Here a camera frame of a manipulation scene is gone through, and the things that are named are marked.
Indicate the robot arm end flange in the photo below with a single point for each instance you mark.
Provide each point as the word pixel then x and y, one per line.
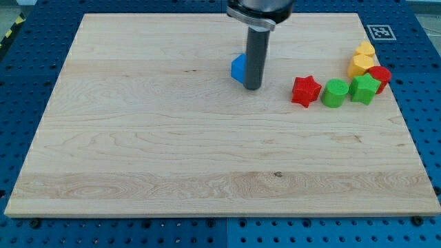
pixel 264 14

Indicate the red star block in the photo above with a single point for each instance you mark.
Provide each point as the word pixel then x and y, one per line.
pixel 305 90

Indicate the green star block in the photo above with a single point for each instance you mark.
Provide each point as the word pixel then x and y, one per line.
pixel 363 88

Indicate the blue block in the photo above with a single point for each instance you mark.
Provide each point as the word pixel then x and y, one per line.
pixel 238 68

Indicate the wooden board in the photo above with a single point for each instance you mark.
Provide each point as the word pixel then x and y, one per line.
pixel 146 121

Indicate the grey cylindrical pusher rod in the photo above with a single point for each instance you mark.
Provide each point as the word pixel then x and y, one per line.
pixel 256 51

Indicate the green cylinder block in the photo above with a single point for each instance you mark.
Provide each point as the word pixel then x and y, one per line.
pixel 335 93

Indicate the yellow hexagon block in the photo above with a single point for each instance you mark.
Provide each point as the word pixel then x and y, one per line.
pixel 359 65

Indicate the yellow heart block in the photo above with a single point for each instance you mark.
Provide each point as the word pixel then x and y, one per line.
pixel 365 48

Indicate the red cylinder block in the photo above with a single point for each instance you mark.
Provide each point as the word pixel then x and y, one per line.
pixel 381 74

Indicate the fiducial marker tag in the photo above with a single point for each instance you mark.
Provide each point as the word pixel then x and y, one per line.
pixel 380 32

